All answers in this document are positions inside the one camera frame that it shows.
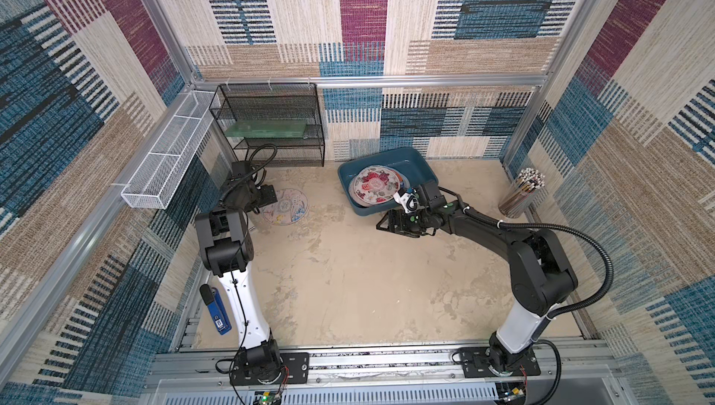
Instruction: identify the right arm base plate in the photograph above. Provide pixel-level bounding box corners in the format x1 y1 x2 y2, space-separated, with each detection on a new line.
455 347 541 378

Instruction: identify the pale pastel cartoon coaster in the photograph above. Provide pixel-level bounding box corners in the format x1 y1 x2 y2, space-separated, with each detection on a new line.
261 188 309 225

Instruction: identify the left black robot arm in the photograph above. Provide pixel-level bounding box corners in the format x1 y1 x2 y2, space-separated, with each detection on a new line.
195 143 286 386

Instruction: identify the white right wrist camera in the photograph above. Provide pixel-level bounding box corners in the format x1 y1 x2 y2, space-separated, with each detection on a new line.
393 188 420 214

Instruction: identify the red rose floral coaster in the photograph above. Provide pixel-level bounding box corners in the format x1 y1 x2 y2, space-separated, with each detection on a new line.
348 165 400 208

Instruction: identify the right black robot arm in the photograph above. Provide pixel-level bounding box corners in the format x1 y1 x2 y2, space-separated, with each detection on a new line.
376 181 614 376

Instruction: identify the black wire mesh shelf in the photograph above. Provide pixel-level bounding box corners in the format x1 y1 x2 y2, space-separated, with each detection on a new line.
210 83 326 168

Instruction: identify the blue black stapler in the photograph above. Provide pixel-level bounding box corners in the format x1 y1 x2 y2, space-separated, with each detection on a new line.
199 284 232 335

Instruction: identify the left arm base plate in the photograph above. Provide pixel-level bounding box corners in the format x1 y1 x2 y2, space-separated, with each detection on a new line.
229 352 310 386

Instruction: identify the teal plastic storage box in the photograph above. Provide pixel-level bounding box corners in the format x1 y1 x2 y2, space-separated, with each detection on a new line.
337 147 439 217

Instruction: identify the cup of patterned sticks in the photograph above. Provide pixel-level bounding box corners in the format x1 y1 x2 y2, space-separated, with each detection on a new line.
498 168 546 219

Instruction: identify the white wire mesh basket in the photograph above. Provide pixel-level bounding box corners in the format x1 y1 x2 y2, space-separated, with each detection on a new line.
121 90 213 209

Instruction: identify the aluminium front rail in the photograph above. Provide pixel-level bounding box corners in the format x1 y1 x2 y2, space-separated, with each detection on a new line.
142 337 622 393

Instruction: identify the blue red car coaster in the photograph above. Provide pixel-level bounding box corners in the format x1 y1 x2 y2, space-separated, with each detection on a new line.
397 171 411 190

